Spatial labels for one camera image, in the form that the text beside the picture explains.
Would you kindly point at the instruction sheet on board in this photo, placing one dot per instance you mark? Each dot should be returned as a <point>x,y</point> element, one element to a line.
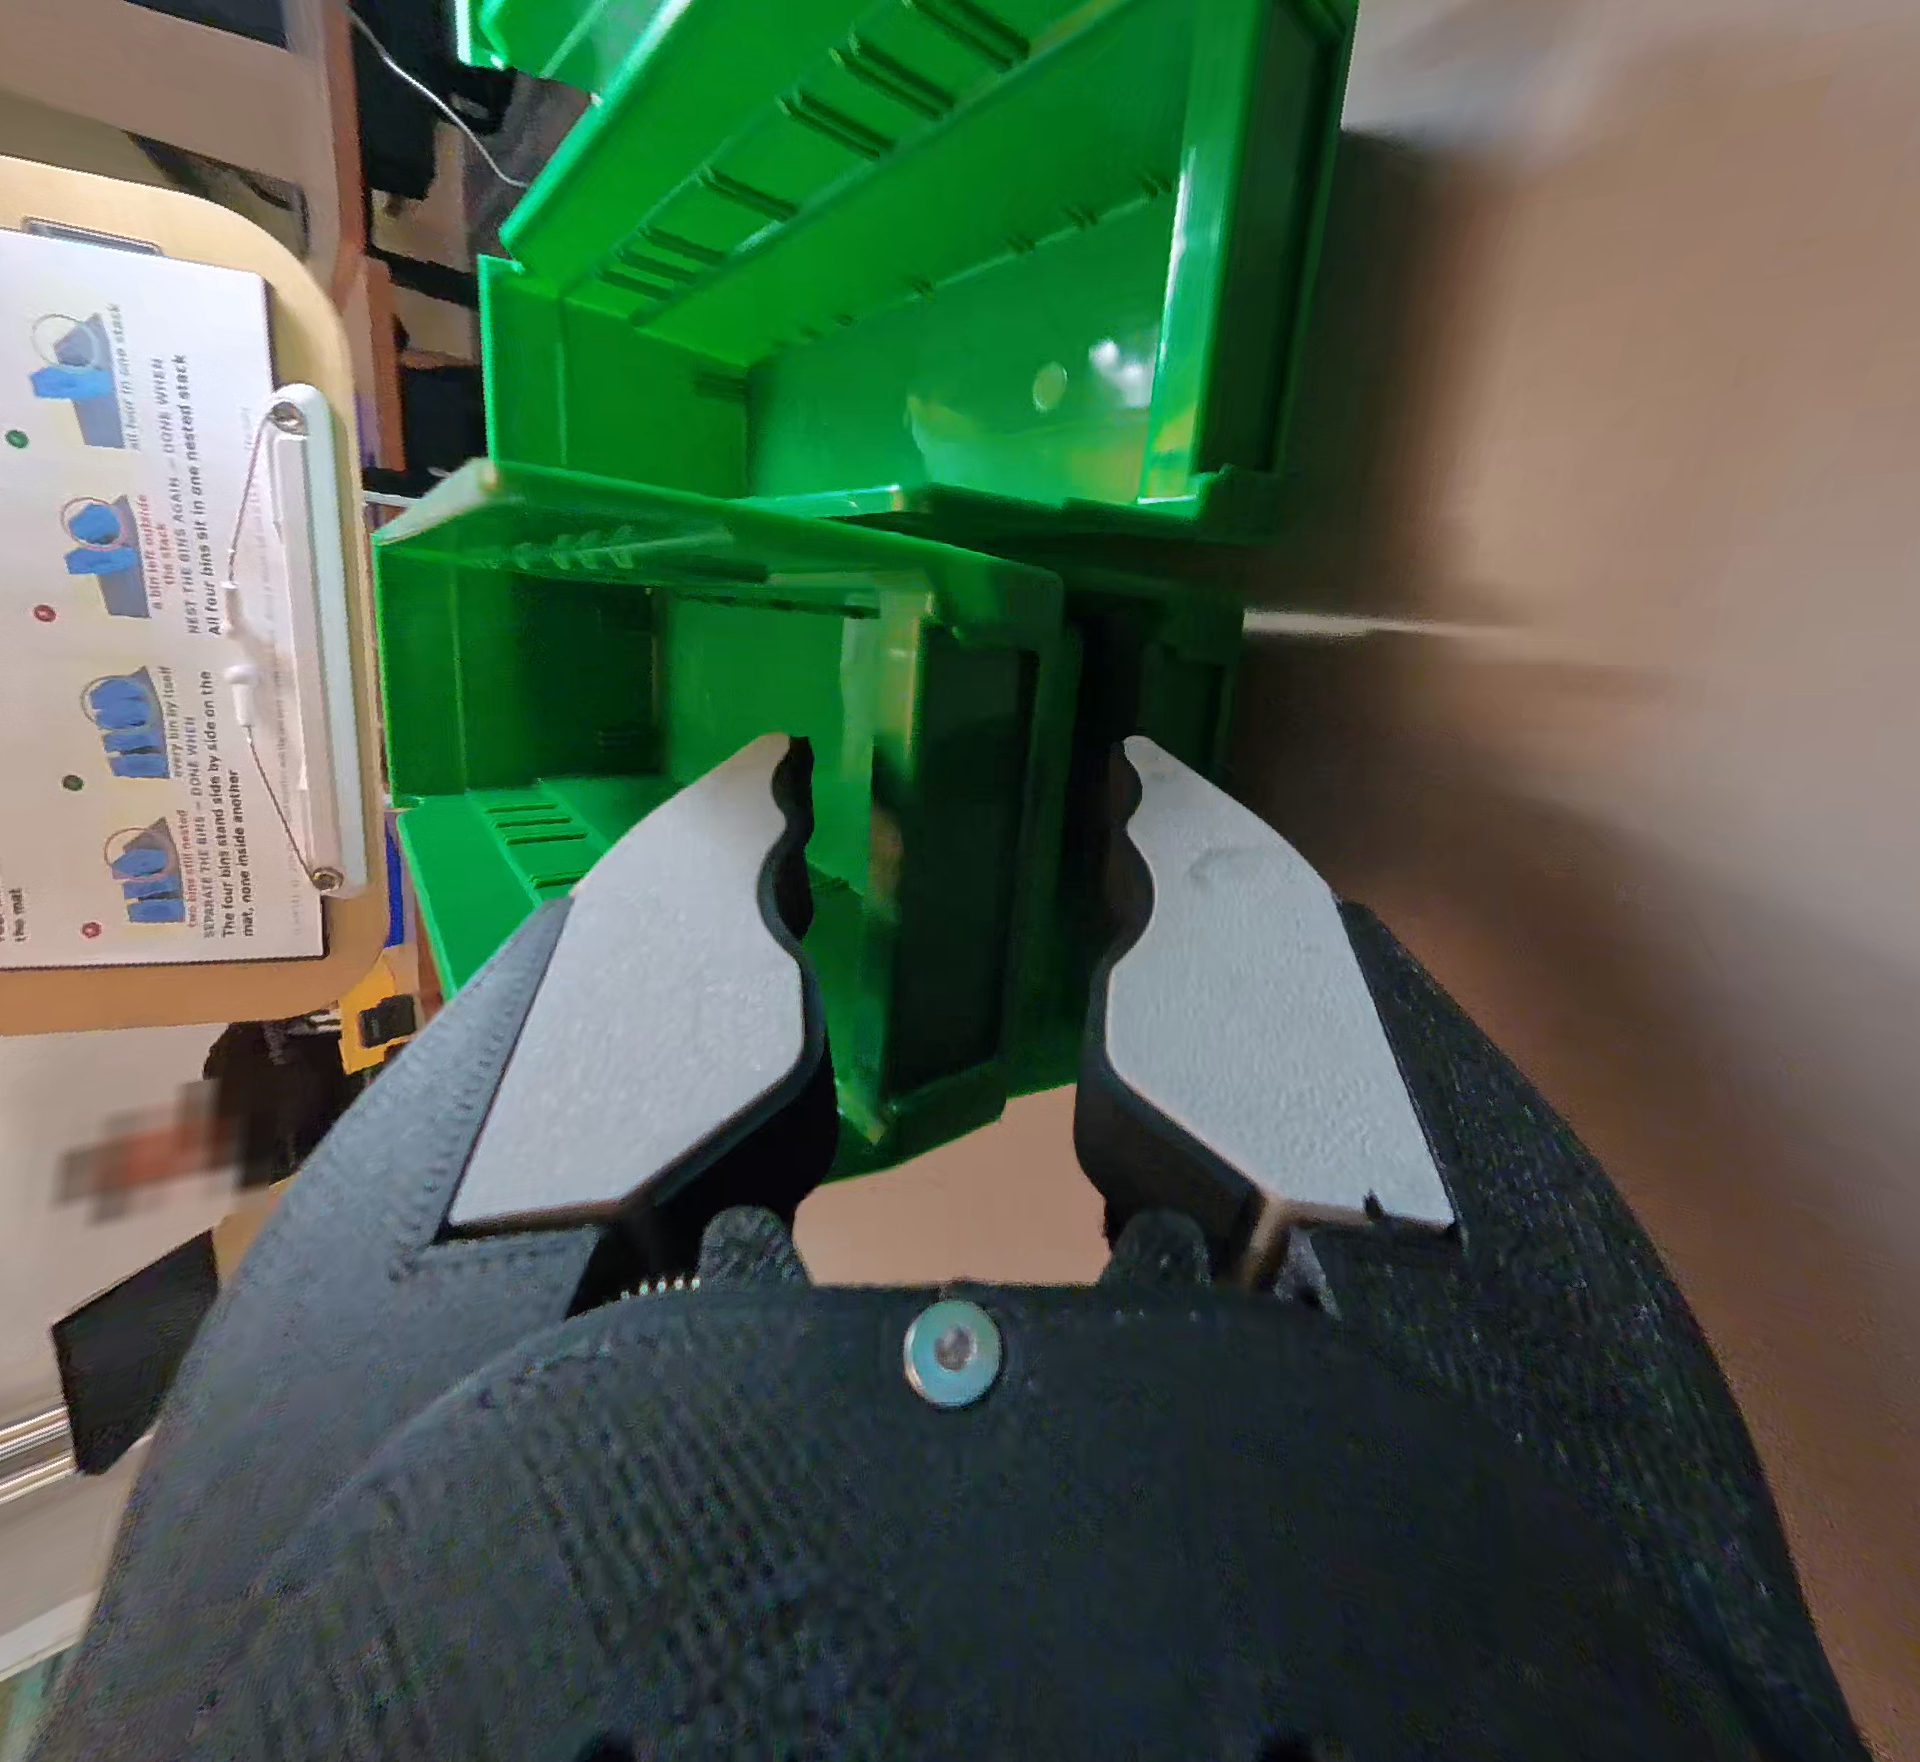
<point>180,996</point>

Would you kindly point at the grey desk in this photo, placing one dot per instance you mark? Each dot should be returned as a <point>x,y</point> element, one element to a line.
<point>1651,743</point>

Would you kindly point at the yellow plastic holder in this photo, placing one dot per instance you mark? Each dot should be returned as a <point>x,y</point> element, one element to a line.
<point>351,1049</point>

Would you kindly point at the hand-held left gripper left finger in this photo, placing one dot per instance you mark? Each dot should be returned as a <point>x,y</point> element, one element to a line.
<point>646,1028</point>

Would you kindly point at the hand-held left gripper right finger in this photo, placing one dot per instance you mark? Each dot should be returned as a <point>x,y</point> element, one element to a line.
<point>1276,1044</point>

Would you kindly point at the printed instruction sheet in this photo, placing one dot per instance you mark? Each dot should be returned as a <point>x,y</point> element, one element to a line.
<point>150,591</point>

